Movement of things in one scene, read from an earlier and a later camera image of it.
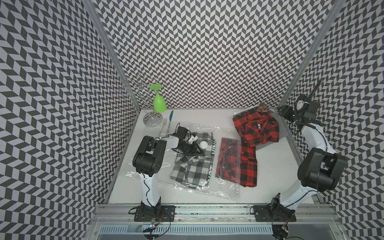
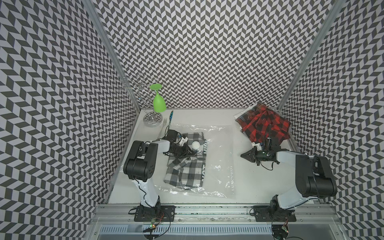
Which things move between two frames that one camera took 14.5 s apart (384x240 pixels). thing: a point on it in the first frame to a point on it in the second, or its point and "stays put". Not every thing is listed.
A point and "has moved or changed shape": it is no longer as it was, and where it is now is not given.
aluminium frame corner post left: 101,29 stays put
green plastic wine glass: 159,105 stays put
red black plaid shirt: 228,163 to 262,123
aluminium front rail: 125,214 stays put
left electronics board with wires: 154,222 stays put
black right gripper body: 292,114 to 263,155
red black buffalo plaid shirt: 255,127 has moved or changed shape
